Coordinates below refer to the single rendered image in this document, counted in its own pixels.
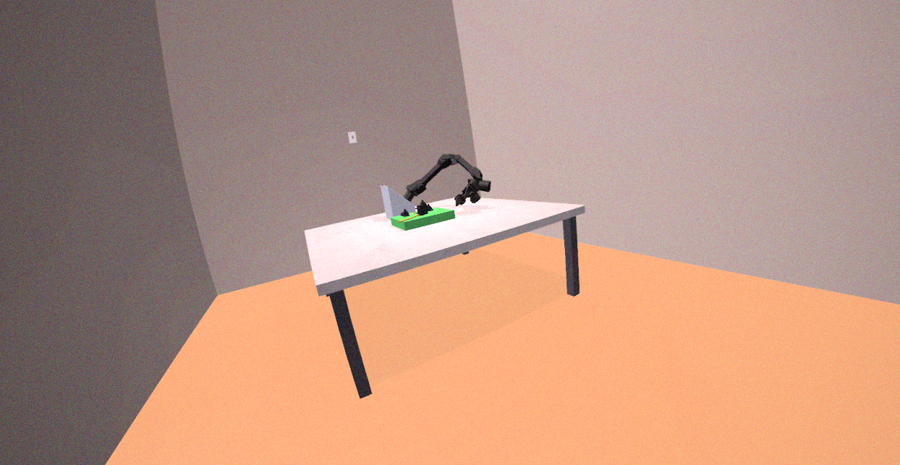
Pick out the dark grey micro servo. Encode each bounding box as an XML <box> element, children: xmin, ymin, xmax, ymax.
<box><xmin>403</xmin><ymin>200</ymin><xmax>428</xmax><ymax>221</ymax></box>

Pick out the green flat panel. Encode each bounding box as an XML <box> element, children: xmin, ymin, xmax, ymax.
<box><xmin>391</xmin><ymin>204</ymin><xmax>455</xmax><ymax>231</ymax></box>

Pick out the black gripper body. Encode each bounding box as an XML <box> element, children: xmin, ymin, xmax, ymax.
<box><xmin>457</xmin><ymin>182</ymin><xmax>480</xmax><ymax>202</ymax></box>

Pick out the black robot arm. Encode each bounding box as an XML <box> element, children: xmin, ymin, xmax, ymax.
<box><xmin>403</xmin><ymin>154</ymin><xmax>491</xmax><ymax>203</ymax></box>

